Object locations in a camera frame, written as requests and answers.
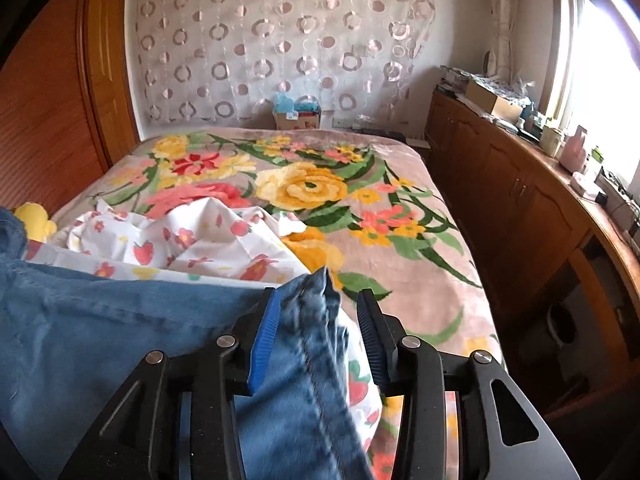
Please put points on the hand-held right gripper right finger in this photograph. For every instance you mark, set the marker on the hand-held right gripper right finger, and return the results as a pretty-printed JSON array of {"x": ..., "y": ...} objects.
[{"x": 372, "y": 346}]

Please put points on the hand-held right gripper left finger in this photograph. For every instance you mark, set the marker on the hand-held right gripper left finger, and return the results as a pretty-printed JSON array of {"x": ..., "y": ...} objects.
[{"x": 262, "y": 341}]

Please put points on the blue denim pants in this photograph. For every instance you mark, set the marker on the blue denim pants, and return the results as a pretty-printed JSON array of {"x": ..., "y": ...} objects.
[{"x": 125, "y": 320}]

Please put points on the white floral bed sheet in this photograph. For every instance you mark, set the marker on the white floral bed sheet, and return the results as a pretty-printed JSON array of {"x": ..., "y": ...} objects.
[{"x": 190, "y": 245}]

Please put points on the flower-print plush blanket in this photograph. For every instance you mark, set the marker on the flower-print plush blanket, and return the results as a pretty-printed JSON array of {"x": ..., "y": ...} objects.
[{"x": 310, "y": 185}]

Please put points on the white bucket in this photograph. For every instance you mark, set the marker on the white bucket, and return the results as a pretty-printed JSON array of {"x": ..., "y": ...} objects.
[{"x": 562, "y": 322}]

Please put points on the long wooden cabinet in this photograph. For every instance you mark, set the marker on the long wooden cabinet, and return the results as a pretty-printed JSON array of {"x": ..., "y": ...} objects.
[{"x": 500, "y": 170}]

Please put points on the small cardboard box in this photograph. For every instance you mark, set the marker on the small cardboard box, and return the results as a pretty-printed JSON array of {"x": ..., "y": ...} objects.
[{"x": 296, "y": 121}]

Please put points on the blue plastic bag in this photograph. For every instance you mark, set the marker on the blue plastic bag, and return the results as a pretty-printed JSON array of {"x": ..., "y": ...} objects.
[{"x": 292, "y": 102}]

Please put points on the yellow plush toy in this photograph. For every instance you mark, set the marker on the yellow plush toy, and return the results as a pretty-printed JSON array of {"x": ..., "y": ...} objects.
[{"x": 35, "y": 222}]

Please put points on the brown cardboard box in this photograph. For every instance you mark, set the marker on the brown cardboard box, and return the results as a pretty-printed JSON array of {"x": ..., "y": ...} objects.
[{"x": 487, "y": 97}]

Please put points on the pile of papers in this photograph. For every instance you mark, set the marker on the pile of papers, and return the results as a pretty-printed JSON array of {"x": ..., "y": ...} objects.
[{"x": 454, "y": 80}]

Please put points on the pink container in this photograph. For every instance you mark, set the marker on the pink container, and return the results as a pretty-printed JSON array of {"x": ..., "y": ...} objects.
[{"x": 574, "y": 152}]

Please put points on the patterned plastic wrap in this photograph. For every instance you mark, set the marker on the patterned plastic wrap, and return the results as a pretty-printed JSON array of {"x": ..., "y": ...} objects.
[{"x": 515, "y": 87}]

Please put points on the patterned padded headboard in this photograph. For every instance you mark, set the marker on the patterned padded headboard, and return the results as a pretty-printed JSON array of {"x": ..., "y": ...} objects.
[{"x": 275, "y": 35}]

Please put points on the bright window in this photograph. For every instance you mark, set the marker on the bright window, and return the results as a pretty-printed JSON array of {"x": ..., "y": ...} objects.
[{"x": 600, "y": 85}]

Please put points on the white patterned window curtain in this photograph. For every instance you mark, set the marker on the white patterned window curtain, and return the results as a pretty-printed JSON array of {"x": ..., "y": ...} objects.
[{"x": 502, "y": 20}]

